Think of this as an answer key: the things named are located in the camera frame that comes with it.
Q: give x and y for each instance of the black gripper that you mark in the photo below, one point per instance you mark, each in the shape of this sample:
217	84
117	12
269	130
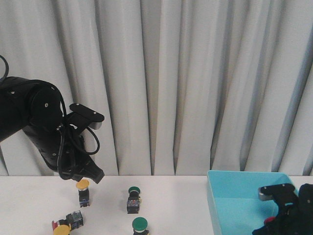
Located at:
294	217
61	156

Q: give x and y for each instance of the red push button front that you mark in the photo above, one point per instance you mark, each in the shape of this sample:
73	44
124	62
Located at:
269	219

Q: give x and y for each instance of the red push button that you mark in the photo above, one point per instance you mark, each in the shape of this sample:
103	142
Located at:
74	220
269	219

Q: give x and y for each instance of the yellow push button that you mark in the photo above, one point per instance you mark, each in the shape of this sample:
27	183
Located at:
83	192
62	230

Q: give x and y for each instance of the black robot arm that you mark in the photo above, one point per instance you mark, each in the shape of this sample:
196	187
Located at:
37	108

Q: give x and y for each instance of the light blue plastic box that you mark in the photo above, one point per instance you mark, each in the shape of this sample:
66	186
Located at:
234	205

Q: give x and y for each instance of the red push button lying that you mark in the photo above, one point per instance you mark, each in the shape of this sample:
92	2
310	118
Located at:
74	220

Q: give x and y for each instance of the green push button far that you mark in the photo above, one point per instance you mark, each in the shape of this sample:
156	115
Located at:
134	200

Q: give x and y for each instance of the green push button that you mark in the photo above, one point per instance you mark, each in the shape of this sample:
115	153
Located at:
134	200
140	225

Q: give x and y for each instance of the green push button near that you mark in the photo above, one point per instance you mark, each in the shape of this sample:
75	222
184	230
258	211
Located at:
140	225

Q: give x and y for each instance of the grey pleated curtain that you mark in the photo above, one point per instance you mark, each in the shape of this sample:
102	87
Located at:
185	85

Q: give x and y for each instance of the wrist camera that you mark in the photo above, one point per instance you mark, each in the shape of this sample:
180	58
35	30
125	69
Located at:
83	117
273	192

